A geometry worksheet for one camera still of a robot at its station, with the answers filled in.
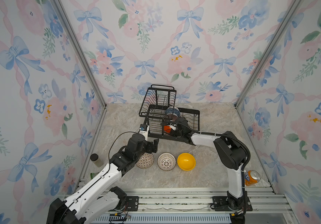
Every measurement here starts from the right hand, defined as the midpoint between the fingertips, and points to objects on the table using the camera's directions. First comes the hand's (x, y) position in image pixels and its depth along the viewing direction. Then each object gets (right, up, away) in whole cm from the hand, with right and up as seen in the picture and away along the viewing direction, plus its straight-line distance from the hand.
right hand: (176, 121), depth 100 cm
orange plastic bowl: (-7, -5, -12) cm, 15 cm away
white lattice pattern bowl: (-8, -26, -12) cm, 29 cm away
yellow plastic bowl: (+4, -25, -14) cm, 29 cm away
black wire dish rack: (-12, +14, -1) cm, 19 cm away
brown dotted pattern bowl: (-21, -25, -12) cm, 35 cm away
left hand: (-16, -9, -23) cm, 29 cm away
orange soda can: (+37, -29, -27) cm, 54 cm away
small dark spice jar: (-50, -21, -19) cm, 57 cm away
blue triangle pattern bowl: (-1, +8, +10) cm, 13 cm away
